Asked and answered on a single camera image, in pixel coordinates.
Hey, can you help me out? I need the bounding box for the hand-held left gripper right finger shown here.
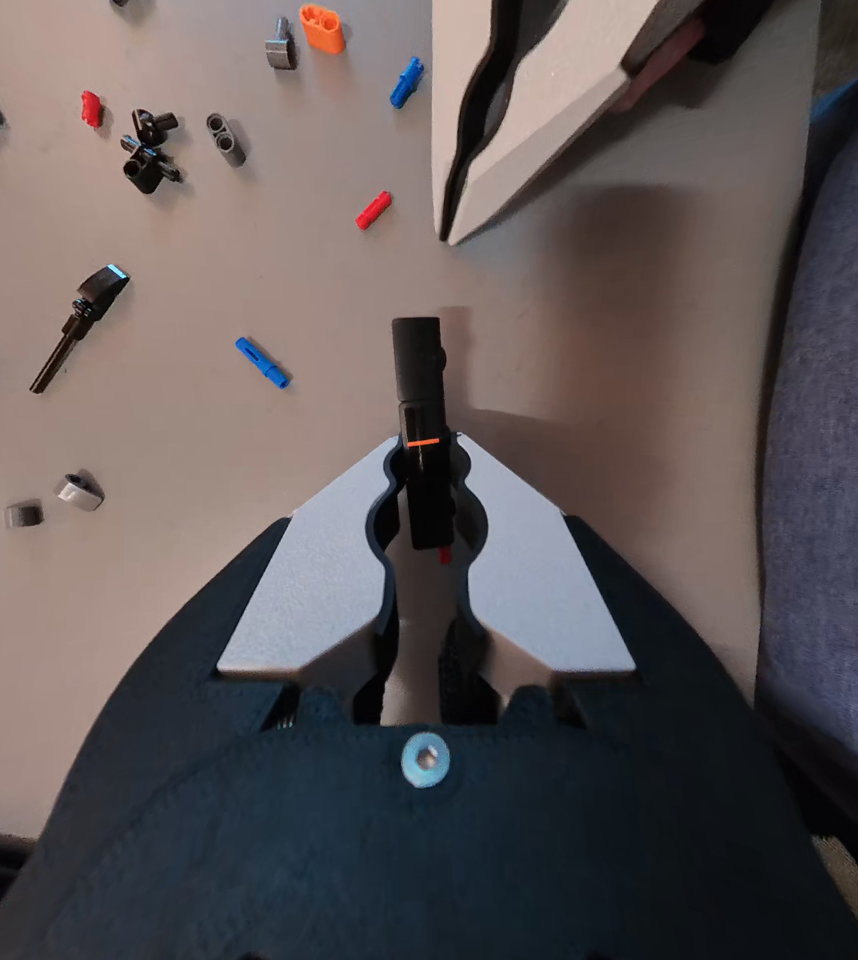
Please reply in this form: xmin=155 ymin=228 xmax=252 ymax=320
xmin=450 ymin=433 xmax=639 ymax=725

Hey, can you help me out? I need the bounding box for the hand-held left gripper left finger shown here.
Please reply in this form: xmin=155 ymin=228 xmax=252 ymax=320
xmin=215 ymin=435 xmax=408 ymax=725

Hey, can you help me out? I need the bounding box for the orange two-hole lego beam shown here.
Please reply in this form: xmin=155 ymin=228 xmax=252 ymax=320
xmin=298 ymin=3 xmax=347 ymax=55

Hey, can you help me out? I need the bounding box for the black lego cross connector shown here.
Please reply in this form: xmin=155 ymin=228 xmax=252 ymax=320
xmin=120 ymin=135 xmax=183 ymax=196

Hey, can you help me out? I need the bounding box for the dark grey two-hole lego beam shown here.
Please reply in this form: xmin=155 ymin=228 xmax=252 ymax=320
xmin=205 ymin=112 xmax=249 ymax=168

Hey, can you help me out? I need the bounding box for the black blade piece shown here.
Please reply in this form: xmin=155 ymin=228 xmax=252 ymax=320
xmin=29 ymin=264 xmax=132 ymax=396

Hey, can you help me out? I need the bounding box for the person's right hand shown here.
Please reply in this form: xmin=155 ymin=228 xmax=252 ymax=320
xmin=618 ymin=18 xmax=708 ymax=114

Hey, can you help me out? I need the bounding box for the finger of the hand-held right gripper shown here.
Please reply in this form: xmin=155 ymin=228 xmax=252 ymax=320
xmin=431 ymin=0 xmax=510 ymax=243
xmin=445 ymin=0 xmax=670 ymax=247

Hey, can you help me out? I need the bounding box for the black lego shock absorber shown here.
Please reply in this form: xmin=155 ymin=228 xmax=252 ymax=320
xmin=390 ymin=315 xmax=455 ymax=553

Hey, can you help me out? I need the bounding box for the grey lego pin connector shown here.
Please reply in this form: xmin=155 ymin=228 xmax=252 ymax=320
xmin=264 ymin=18 xmax=300 ymax=72

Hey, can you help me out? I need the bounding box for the long blue lego pin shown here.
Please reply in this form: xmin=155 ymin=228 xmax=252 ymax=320
xmin=234 ymin=336 xmax=292 ymax=390

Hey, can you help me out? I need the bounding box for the blue lego axle pin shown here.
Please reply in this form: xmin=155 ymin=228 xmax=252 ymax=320
xmin=388 ymin=56 xmax=426 ymax=111

